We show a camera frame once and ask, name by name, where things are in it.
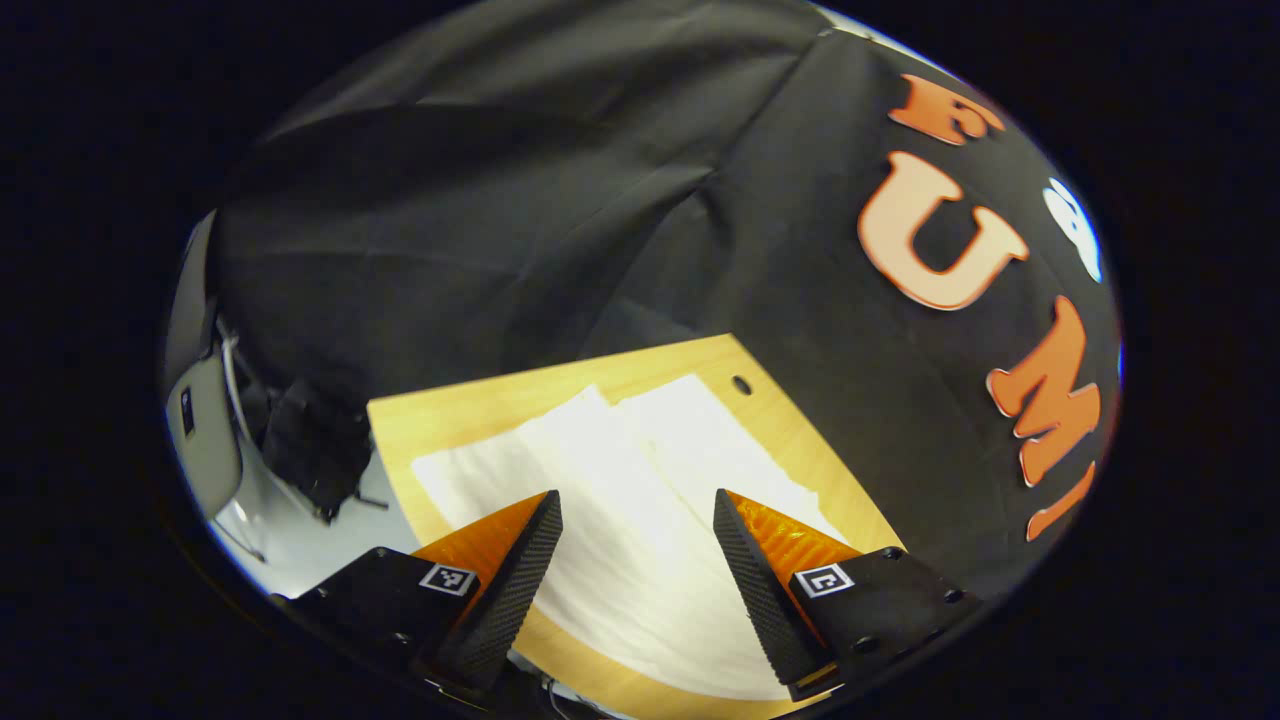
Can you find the white cable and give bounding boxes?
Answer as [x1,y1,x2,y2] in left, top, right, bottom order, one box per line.
[220,320,269,563]

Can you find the black backdrop cloth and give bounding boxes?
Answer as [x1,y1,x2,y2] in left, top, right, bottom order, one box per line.
[215,0,1123,601]

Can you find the grey panel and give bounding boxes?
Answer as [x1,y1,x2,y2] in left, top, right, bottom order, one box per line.
[163,212,246,521]

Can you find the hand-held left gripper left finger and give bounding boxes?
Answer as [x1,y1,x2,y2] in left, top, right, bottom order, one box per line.
[270,490,564,701]

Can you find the white jeans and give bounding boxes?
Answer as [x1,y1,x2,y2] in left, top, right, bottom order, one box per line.
[410,373,851,701]

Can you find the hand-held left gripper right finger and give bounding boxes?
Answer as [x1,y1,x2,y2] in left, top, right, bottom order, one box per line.
[713,488,983,703]

